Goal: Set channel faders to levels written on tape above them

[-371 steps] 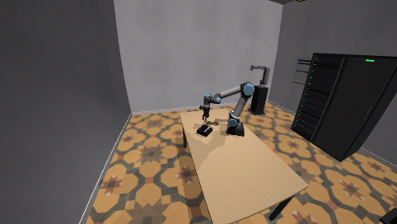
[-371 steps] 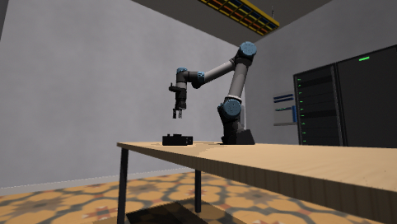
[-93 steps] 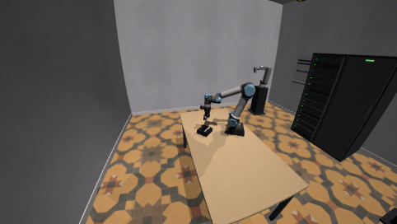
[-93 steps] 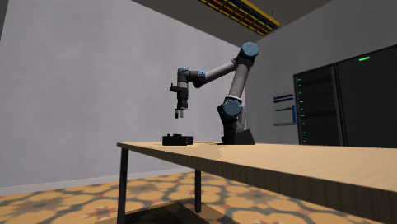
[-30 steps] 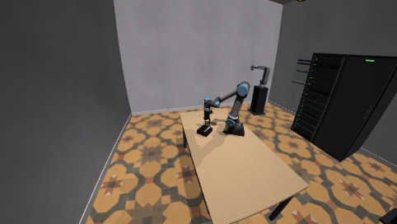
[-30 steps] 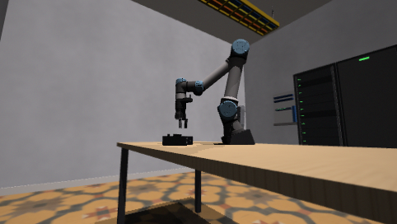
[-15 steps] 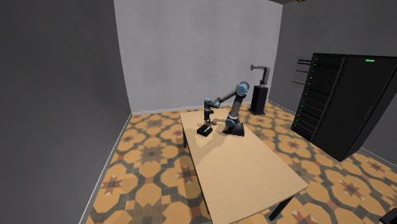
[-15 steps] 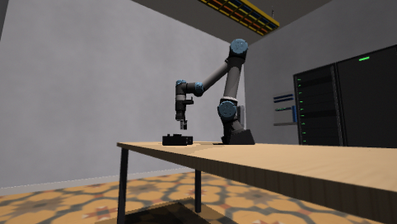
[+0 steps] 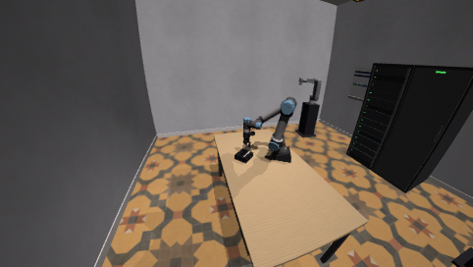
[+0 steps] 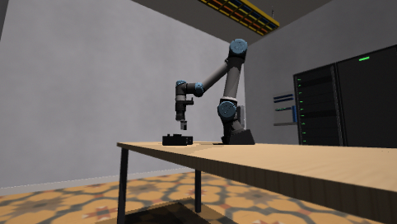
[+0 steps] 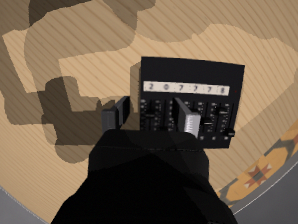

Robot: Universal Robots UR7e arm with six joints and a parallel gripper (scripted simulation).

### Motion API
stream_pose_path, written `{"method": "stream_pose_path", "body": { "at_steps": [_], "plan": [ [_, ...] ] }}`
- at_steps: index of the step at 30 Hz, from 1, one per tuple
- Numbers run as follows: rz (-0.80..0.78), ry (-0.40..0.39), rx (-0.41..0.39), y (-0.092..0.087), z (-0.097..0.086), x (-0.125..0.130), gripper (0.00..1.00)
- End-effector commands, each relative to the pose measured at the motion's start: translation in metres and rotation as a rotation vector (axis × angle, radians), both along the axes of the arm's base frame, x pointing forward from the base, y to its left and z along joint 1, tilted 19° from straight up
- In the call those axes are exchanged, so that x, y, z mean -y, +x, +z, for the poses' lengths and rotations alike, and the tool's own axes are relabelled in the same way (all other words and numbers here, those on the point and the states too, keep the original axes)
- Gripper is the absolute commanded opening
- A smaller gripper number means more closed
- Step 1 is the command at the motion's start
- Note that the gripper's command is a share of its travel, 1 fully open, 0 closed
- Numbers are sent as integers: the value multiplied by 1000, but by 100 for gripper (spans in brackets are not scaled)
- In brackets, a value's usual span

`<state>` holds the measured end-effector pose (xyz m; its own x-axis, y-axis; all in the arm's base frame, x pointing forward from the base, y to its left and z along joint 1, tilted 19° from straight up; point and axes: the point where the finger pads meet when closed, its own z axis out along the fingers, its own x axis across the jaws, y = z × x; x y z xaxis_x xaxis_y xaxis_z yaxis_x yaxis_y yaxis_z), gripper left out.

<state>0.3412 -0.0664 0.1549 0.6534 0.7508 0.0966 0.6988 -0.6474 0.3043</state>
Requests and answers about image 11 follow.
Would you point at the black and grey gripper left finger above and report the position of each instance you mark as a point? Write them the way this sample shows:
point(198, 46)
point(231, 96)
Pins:
point(117, 115)

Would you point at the black lighting desk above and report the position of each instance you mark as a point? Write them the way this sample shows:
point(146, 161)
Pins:
point(211, 88)

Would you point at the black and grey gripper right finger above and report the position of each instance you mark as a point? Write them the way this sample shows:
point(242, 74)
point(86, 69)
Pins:
point(186, 120)

